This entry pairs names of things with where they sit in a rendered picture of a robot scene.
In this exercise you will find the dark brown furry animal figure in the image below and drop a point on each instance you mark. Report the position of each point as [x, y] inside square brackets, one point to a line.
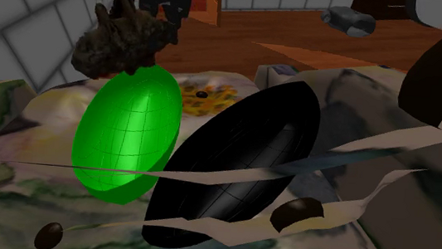
[119, 45]

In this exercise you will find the green bowl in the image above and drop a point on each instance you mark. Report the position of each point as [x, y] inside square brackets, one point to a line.
[127, 131]

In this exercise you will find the black bowl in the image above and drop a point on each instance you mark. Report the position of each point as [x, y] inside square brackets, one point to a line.
[243, 142]

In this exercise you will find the grey rounded object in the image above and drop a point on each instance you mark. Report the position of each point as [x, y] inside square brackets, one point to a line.
[348, 20]

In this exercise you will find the dark brown chest of drawers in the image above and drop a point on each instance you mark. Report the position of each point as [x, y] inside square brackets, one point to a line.
[382, 4]

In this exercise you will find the patterned floral sofa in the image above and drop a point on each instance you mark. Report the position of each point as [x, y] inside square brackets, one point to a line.
[14, 201]

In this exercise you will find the small dark brown oval object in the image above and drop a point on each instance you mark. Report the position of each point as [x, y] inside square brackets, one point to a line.
[297, 212]
[48, 236]

